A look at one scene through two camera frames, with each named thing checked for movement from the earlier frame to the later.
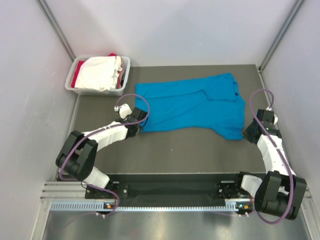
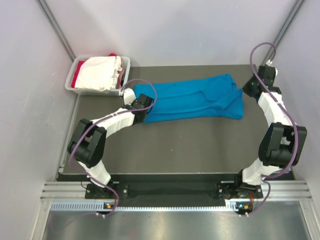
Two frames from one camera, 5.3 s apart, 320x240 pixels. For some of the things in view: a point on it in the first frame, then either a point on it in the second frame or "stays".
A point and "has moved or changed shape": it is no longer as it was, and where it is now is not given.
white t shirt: [99, 73] stays
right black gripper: [246, 133] -> [245, 88]
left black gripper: [141, 117] -> [141, 116]
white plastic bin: [119, 91] stays
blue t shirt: [212, 103] has moved or changed shape
